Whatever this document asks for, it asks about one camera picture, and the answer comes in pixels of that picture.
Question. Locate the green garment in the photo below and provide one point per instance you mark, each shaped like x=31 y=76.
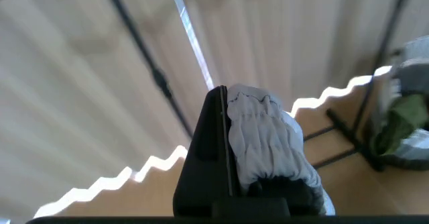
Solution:
x=402 y=116

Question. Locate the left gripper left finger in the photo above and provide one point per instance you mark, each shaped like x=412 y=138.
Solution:
x=204 y=170

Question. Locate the white laundry basket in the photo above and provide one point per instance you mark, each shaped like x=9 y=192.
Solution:
x=415 y=80

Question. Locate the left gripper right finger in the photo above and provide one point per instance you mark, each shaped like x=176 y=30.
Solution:
x=295 y=194

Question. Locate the black clothes rack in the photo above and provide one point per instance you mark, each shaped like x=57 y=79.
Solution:
x=161 y=81

